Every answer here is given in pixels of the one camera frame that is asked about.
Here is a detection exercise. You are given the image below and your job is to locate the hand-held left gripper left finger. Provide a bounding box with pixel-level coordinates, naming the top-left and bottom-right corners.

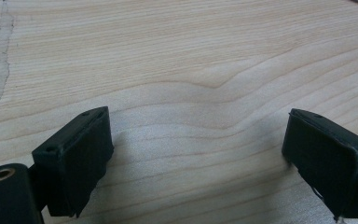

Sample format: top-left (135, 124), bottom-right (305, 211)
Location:
top-left (31, 105), bottom-right (115, 218)

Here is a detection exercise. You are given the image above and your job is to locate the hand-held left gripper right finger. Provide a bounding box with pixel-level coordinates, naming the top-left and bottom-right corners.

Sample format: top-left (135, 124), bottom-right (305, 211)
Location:
top-left (281, 107), bottom-right (358, 222)

